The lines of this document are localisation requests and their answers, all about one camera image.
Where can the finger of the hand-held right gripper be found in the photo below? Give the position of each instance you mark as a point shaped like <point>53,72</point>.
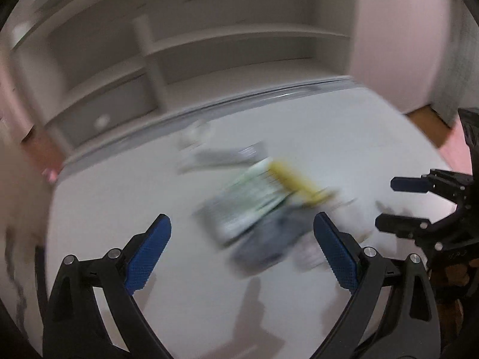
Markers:
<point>409,184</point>
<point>400,224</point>

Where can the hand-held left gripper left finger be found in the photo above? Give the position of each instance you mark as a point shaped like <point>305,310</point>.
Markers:
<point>149,254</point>

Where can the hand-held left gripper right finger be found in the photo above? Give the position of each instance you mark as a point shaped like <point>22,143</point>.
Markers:
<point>336,254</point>

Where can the silver foil bag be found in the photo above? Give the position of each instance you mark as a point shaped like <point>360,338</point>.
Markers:
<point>269,239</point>

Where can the yellow green drink carton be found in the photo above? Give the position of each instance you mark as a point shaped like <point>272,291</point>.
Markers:
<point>254,194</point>

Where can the pink cloth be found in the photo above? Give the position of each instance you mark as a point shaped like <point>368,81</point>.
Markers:
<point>454,146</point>

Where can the grey flat wrapper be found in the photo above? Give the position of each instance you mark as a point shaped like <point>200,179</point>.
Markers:
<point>220,157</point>

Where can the small pink knob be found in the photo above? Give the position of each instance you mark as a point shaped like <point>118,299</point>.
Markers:
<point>49,174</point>

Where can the grey drawer with white knob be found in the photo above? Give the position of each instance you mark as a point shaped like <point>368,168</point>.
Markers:
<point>112,108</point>

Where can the grey white desk hutch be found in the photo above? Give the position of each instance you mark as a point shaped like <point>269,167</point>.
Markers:
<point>232,71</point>

